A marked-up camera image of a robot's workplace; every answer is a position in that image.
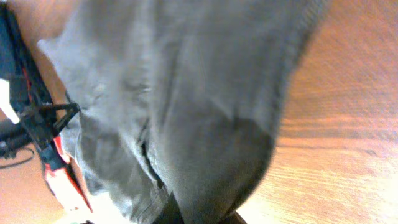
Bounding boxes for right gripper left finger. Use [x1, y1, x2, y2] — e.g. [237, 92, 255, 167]
[152, 192, 184, 224]

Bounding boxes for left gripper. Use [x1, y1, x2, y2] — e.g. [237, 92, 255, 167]
[20, 103, 80, 149]

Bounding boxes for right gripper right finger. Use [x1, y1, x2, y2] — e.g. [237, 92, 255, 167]
[219, 212, 247, 224]

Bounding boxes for grey shorts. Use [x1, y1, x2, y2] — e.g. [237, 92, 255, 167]
[38, 0, 328, 223]

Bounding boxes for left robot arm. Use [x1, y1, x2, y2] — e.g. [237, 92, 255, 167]
[1, 103, 80, 157]

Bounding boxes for red mesh garment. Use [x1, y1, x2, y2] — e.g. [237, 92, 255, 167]
[34, 134, 93, 213]

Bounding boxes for left black camera cable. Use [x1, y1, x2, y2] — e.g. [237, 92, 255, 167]
[0, 146, 35, 170]

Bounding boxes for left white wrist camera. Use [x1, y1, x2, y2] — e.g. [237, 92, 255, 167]
[1, 79, 20, 124]

